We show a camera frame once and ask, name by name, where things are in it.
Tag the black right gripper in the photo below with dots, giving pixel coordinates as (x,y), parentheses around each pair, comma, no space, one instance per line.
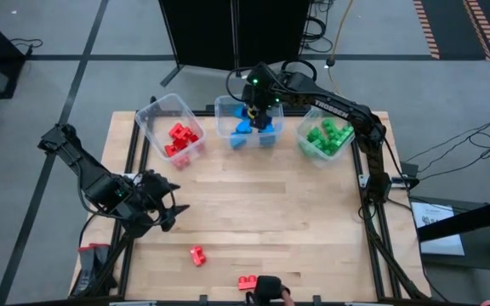
(262,95)

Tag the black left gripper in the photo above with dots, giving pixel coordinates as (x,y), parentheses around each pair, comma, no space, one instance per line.
(147,202)

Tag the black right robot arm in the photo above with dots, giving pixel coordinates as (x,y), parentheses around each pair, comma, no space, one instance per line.
(334,108)

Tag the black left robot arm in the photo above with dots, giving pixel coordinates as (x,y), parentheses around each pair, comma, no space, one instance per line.
(83,170)

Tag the clear plastic bin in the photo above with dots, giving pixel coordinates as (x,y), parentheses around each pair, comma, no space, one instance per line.
(155,115)
(302,136)
(228,123)

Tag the red-topped black device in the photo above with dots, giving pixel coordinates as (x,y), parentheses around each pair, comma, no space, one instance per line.
(94,263)

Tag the black table edge clamp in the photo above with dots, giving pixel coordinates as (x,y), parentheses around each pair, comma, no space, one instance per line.
(316,300)
(202,300)

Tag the black partition panel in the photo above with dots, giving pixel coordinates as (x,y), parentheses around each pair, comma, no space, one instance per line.
(202,30)

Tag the person's hand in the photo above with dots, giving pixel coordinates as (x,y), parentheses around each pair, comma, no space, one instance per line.
(268,289)

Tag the black white connector box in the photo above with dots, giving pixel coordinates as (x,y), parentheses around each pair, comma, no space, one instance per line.
(404,182)

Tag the white paper sheet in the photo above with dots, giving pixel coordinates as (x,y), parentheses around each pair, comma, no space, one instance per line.
(436,238)

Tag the black diagonal beam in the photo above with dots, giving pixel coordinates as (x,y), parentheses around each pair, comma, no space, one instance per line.
(462,221)

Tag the dark grey desk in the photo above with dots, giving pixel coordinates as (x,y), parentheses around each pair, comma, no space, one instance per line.
(479,259)

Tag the black aluminium table frame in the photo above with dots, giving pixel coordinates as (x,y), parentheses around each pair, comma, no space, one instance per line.
(133,140)

